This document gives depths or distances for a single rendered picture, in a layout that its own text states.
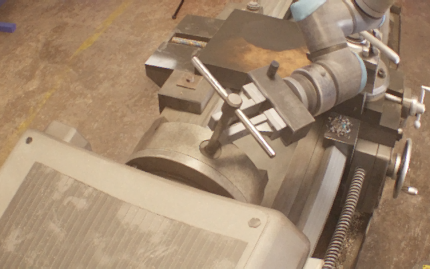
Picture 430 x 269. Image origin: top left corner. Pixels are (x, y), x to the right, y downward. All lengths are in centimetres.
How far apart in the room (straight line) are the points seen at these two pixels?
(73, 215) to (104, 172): 9
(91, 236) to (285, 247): 25
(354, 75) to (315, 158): 45
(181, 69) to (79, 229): 101
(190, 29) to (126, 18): 181
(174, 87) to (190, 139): 63
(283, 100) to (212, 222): 32
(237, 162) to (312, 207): 40
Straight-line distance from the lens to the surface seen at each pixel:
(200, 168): 90
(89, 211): 69
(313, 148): 145
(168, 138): 94
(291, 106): 93
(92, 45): 338
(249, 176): 95
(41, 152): 79
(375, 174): 158
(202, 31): 177
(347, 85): 102
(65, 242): 67
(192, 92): 153
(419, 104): 162
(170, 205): 69
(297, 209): 132
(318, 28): 102
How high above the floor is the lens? 188
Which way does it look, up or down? 44 degrees down
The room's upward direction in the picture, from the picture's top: 2 degrees counter-clockwise
